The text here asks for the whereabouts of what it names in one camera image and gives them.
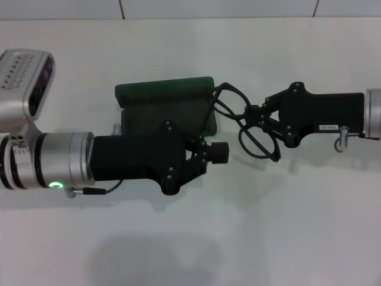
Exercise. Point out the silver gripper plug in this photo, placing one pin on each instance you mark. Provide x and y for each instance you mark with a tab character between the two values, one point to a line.
116	129
344	138

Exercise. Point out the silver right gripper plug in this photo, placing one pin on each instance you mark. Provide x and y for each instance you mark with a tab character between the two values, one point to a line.
344	138

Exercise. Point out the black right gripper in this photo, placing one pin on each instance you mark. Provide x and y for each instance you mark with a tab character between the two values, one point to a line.
327	110

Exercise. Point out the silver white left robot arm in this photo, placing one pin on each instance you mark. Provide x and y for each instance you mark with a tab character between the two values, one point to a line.
53	161

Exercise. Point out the green glasses case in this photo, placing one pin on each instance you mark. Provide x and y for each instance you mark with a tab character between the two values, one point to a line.
166	89

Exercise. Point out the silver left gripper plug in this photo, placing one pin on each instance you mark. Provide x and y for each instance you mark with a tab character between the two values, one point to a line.
116	129

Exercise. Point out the black glasses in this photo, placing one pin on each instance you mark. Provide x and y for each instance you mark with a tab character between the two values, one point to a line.
240	139

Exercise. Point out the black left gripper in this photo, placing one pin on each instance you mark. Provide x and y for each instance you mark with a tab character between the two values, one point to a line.
134	158

